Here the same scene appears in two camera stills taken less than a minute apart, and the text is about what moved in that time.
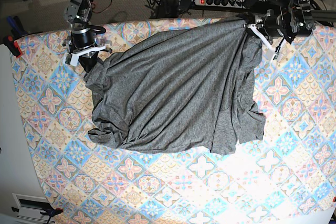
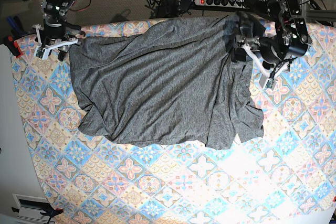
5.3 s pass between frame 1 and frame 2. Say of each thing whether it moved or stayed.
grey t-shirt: stayed
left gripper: moved
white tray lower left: stayed
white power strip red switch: stayed
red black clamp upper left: stayed
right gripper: moved
